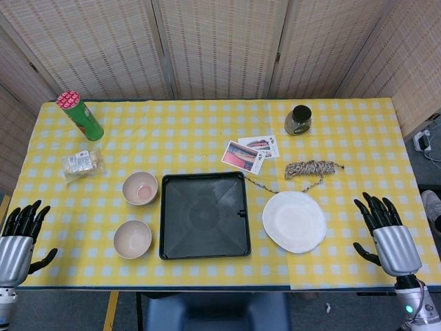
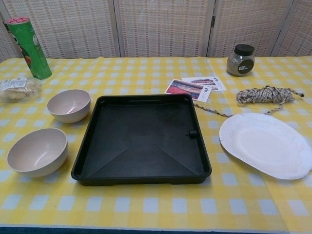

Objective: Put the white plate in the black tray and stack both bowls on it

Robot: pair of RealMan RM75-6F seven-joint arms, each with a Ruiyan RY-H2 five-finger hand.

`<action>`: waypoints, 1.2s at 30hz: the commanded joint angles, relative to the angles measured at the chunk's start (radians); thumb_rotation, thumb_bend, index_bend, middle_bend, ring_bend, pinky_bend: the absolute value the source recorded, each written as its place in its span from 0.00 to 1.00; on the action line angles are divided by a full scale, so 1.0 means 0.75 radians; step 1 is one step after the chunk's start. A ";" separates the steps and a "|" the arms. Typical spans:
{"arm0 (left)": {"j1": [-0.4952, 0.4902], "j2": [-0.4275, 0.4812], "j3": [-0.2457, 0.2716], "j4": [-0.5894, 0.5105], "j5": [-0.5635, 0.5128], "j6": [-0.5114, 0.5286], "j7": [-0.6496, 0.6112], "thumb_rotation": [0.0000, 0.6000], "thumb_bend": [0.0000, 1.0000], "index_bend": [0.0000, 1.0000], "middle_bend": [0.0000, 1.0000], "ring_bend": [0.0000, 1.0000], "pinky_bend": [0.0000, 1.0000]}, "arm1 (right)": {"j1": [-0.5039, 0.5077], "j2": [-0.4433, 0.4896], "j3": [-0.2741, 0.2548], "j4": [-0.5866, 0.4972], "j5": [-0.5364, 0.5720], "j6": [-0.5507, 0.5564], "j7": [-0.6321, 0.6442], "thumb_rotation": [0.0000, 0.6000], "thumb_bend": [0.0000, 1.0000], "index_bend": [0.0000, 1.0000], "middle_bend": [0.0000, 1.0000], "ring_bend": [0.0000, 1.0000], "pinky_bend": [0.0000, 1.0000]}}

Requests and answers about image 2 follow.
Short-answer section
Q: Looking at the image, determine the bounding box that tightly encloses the beige bowl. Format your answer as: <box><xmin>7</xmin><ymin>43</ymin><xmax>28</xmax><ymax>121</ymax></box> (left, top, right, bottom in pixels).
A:
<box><xmin>46</xmin><ymin>89</ymin><xmax>91</xmax><ymax>124</ymax></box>
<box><xmin>6</xmin><ymin>128</ymin><xmax>68</xmax><ymax>178</ymax></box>

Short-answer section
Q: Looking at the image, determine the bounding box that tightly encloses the white paper plate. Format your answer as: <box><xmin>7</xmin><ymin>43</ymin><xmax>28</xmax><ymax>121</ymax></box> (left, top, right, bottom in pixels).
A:
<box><xmin>218</xmin><ymin>112</ymin><xmax>312</xmax><ymax>180</ymax></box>

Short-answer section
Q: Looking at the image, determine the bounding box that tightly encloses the black plastic tray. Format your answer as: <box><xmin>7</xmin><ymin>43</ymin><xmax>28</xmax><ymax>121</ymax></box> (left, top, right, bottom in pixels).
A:
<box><xmin>71</xmin><ymin>94</ymin><xmax>212</xmax><ymax>186</ymax></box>

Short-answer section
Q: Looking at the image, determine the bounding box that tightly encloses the postcard with red photo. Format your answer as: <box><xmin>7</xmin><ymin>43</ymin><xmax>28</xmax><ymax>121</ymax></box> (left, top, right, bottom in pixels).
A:
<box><xmin>164</xmin><ymin>79</ymin><xmax>212</xmax><ymax>102</ymax></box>

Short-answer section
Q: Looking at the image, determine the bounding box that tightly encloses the white postcard with building photo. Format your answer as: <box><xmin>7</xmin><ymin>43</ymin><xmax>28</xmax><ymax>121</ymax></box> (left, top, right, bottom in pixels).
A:
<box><xmin>181</xmin><ymin>77</ymin><xmax>228</xmax><ymax>92</ymax></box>

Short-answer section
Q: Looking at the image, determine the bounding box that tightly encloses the yellow checkered tablecloth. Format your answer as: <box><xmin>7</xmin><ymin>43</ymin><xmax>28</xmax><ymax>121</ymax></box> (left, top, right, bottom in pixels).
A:
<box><xmin>0</xmin><ymin>56</ymin><xmax>312</xmax><ymax>232</ymax></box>

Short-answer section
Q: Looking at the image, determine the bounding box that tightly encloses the woven folding screen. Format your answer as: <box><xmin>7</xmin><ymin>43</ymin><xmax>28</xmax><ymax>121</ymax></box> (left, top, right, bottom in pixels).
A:
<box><xmin>0</xmin><ymin>0</ymin><xmax>312</xmax><ymax>59</ymax></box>

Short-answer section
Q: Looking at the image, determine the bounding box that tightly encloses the glass jar black lid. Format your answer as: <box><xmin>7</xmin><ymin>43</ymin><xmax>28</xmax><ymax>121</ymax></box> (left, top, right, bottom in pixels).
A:
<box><xmin>226</xmin><ymin>44</ymin><xmax>255</xmax><ymax>78</ymax></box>

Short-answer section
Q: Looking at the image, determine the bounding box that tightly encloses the clear snack bag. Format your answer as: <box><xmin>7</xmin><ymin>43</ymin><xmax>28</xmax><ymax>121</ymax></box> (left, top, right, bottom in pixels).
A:
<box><xmin>0</xmin><ymin>77</ymin><xmax>42</xmax><ymax>103</ymax></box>

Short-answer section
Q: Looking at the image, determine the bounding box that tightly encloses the green chips can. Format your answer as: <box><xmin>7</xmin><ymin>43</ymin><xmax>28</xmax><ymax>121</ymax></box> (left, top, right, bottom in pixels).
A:
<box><xmin>4</xmin><ymin>17</ymin><xmax>53</xmax><ymax>81</ymax></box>

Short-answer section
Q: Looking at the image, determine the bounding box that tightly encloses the speckled braided rope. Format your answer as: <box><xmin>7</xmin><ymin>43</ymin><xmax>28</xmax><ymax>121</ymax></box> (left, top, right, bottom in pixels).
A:
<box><xmin>194</xmin><ymin>85</ymin><xmax>305</xmax><ymax>118</ymax></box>

